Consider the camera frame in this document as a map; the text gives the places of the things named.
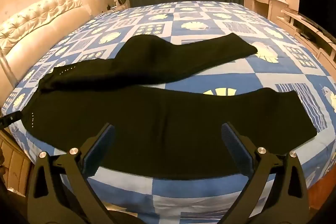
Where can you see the cream tufted headboard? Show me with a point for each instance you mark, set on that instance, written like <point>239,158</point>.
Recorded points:
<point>39,29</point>

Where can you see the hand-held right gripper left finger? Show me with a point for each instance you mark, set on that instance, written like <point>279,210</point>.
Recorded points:
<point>99,151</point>

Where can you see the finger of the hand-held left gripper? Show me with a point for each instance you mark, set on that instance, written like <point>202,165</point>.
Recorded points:
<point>9,120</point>

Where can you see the cream padded bed frame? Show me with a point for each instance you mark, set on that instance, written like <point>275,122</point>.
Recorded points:
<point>15,166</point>

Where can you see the white dressing table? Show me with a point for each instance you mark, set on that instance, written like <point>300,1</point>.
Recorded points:
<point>258,2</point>

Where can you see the black television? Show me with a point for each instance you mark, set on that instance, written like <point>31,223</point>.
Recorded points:
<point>317,8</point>

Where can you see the metal pole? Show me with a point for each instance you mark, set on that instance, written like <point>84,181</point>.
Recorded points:
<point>8,69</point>

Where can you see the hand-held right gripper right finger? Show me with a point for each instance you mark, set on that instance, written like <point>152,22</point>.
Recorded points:
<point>236,151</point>

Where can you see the blue patterned bedsheet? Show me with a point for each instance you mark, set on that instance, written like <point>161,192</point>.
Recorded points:
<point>236,74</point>

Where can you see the black pants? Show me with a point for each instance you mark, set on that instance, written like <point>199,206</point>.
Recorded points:
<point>157,113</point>

